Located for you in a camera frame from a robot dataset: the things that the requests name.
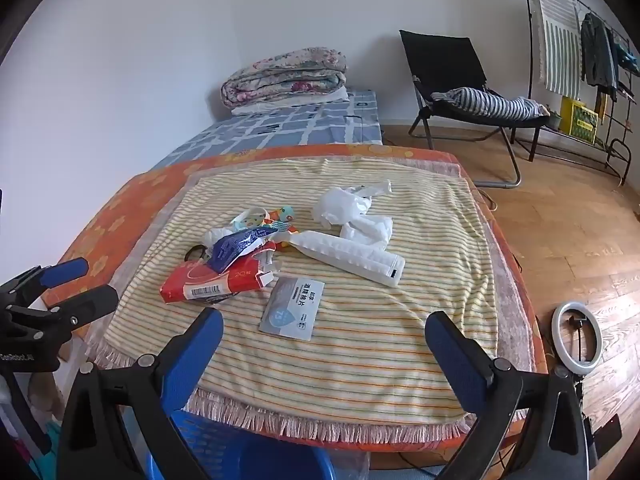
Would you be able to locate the yellow striped blanket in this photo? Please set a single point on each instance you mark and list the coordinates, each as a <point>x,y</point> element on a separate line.
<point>350,360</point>

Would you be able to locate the blue torn wrapper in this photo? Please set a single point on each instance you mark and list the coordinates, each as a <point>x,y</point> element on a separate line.
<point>232,250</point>

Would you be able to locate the yellow crate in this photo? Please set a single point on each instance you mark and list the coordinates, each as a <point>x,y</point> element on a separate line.
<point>580,117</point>

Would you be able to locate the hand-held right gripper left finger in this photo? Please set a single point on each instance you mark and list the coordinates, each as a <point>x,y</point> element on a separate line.
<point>196,355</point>

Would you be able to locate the folded floral quilt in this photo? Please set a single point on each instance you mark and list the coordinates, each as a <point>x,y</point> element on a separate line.
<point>285,77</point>

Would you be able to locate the white ribbed long packaging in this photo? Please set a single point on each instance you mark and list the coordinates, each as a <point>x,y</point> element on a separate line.
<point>345,255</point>

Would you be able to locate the teal hanging garment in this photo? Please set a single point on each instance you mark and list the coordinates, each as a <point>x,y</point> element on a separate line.
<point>625,55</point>

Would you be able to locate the orange flowered blanket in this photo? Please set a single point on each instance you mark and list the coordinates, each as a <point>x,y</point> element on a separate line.
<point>125,210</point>

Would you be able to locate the blue perforated plastic basket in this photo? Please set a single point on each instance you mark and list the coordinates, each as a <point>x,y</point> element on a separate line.
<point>280,460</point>

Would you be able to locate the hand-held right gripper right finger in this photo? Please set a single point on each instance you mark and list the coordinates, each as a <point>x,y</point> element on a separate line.
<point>452,360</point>

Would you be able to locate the blue plaid bed sheet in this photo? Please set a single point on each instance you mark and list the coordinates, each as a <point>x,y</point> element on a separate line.
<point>280,127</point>

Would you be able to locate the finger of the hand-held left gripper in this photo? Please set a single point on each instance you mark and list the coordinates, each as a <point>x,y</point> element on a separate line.
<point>85,305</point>
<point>62,271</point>

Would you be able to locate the dark hanging jacket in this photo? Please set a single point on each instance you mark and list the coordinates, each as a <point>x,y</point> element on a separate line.
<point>597,55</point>

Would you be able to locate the black metal drying rack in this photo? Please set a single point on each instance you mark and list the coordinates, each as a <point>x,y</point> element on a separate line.
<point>530,50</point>

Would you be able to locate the red tissue pack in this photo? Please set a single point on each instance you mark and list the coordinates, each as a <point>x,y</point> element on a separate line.
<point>200,280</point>

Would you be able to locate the black folding chair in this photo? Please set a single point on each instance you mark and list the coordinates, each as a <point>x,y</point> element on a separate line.
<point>440,60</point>

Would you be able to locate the black flat device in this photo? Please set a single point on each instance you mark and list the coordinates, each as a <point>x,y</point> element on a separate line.
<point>607,432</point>

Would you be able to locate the colourful printed wrapper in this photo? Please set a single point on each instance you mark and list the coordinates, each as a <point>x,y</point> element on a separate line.
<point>280,216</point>

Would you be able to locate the small crumpled white plastic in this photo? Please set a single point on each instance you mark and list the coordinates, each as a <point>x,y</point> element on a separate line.
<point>220,235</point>

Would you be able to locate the green striped hanging cloth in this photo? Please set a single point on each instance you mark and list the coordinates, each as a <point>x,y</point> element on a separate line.
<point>555,35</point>

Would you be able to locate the grey wipes packet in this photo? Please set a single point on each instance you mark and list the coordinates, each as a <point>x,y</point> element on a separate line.
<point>290,310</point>

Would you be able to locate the white plastic wrap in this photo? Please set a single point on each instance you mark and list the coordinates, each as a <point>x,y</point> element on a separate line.
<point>372,230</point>

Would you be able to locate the white plastic bag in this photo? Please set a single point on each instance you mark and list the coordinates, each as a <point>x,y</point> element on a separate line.
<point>337,207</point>

